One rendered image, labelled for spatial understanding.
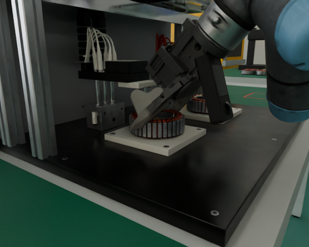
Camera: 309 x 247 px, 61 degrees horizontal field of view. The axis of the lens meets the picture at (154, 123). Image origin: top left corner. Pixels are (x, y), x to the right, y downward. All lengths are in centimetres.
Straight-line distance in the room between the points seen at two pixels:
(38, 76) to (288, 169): 43
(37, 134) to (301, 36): 38
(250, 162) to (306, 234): 128
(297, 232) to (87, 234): 148
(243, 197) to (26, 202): 27
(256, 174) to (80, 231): 25
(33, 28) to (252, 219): 40
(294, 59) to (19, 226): 35
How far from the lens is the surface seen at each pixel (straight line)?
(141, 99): 47
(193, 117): 67
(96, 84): 59
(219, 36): 42
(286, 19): 33
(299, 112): 45
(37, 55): 45
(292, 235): 166
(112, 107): 60
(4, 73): 53
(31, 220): 35
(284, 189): 43
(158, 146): 45
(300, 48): 32
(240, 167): 42
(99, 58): 57
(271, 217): 36
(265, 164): 45
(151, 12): 66
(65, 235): 32
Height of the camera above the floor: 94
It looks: 16 degrees down
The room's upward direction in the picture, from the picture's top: straight up
